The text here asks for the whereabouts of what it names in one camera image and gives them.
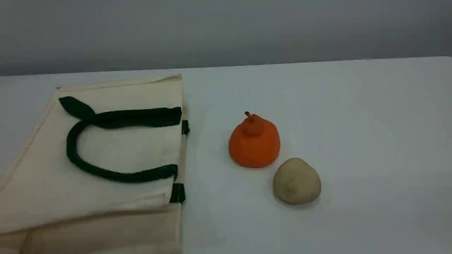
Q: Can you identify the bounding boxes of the orange toy fruit with stem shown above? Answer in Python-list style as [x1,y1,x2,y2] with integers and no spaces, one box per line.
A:
[228,111,281,168]

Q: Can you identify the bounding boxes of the beige toy potato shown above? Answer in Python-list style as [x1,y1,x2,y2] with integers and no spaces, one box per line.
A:
[273,158,322,205]

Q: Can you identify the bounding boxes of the cream canvas bag green handles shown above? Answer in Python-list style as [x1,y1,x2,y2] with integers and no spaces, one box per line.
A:
[0,73,191,254]

